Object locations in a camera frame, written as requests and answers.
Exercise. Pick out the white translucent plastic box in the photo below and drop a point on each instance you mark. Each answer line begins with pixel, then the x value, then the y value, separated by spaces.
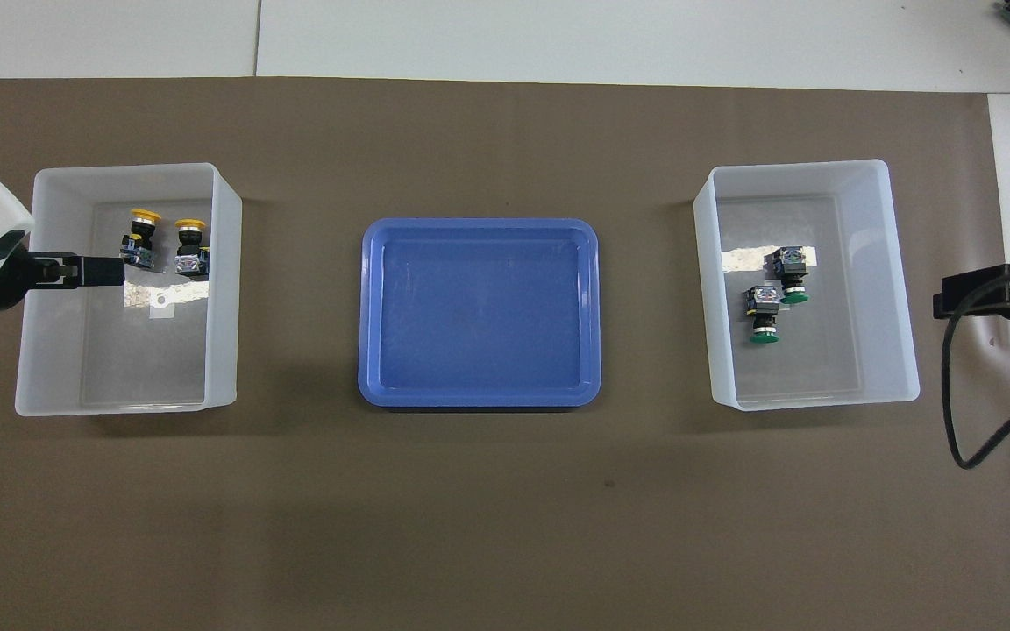
pixel 145 368
pixel 821 368

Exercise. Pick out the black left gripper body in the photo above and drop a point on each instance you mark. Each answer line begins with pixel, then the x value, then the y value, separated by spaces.
pixel 36 273

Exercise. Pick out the blue plastic tray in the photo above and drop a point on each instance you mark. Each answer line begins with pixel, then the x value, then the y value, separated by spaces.
pixel 479 315

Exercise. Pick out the yellow push button switch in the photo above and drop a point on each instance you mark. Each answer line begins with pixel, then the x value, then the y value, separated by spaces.
pixel 192 261
pixel 144 230

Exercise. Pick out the small white sticker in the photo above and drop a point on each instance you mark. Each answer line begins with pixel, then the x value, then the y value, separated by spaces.
pixel 161 306

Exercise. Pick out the green push button switch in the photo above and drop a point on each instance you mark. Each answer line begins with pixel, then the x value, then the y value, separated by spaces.
pixel 764 302
pixel 790 263

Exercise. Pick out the brown paper table mat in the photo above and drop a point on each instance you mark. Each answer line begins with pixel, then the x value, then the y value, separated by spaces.
pixel 505 508

